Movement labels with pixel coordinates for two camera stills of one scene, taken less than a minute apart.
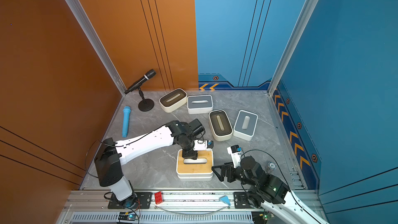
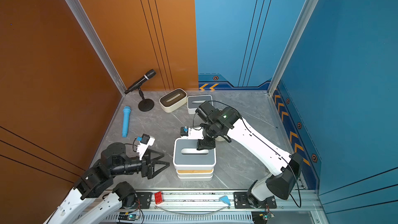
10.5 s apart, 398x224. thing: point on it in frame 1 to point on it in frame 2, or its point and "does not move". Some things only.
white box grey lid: x=200 y=104 does not move
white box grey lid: x=195 y=177 does not move
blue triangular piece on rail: x=225 y=199 does not move
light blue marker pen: x=126 y=110 does not move
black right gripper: x=230 y=169 to x=202 y=143
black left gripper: x=191 y=155 to x=148 y=171
